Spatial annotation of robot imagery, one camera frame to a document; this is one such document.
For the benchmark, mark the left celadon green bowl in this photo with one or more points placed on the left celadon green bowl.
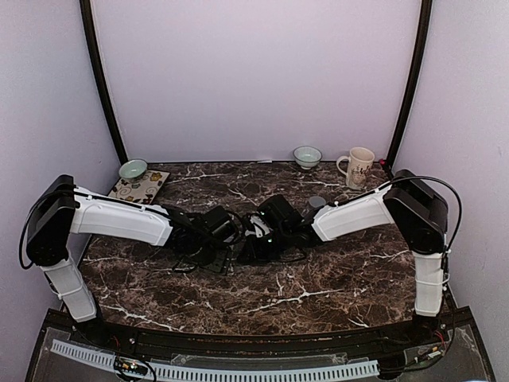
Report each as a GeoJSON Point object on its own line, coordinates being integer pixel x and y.
{"type": "Point", "coordinates": [133, 170]}

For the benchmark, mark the black frame post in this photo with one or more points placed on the black frame post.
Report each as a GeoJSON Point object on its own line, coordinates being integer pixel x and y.
{"type": "Point", "coordinates": [411, 84]}
{"type": "Point", "coordinates": [100, 80]}

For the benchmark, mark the amber pill bottle grey cap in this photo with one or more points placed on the amber pill bottle grey cap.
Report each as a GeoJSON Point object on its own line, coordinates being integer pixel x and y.
{"type": "Point", "coordinates": [314, 203]}

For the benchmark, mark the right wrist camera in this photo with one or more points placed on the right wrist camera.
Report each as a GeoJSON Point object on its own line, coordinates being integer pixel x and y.
{"type": "Point", "coordinates": [256, 226]}

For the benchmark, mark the left black frame post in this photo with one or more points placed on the left black frame post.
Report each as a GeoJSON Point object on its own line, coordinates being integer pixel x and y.
{"type": "Point", "coordinates": [100, 80]}

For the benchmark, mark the white slotted cable duct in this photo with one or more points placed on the white slotted cable duct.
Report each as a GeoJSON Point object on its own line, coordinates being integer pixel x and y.
{"type": "Point", "coordinates": [129, 369]}

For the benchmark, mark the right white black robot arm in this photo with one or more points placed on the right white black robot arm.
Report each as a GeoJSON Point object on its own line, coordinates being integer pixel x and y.
{"type": "Point", "coordinates": [407, 201]}

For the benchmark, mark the celadon green bowl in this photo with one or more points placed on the celadon green bowl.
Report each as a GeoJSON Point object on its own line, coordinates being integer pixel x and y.
{"type": "Point", "coordinates": [133, 170]}
{"type": "Point", "coordinates": [307, 157]}

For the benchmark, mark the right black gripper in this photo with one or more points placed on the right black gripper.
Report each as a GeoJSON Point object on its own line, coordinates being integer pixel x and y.
{"type": "Point", "coordinates": [255, 256]}

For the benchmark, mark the cream printed mug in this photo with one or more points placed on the cream printed mug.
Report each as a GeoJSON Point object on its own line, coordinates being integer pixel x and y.
{"type": "Point", "coordinates": [356, 166]}

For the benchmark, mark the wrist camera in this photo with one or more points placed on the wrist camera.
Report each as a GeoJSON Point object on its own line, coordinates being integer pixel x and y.
{"type": "Point", "coordinates": [256, 226]}
{"type": "Point", "coordinates": [220, 224]}

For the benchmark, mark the right black frame post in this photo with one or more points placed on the right black frame post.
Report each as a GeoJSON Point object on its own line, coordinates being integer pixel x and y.
{"type": "Point", "coordinates": [411, 84]}

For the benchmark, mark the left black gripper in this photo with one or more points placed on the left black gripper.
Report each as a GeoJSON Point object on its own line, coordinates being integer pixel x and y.
{"type": "Point", "coordinates": [221, 264]}

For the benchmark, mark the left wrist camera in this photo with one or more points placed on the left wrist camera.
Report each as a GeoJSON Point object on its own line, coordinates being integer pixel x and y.
{"type": "Point", "coordinates": [220, 224]}

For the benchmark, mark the right celadon green bowl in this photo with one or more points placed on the right celadon green bowl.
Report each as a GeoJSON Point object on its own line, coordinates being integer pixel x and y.
{"type": "Point", "coordinates": [307, 157]}

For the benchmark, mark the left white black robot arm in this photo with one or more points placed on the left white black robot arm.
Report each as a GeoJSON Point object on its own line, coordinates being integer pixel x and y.
{"type": "Point", "coordinates": [65, 208]}

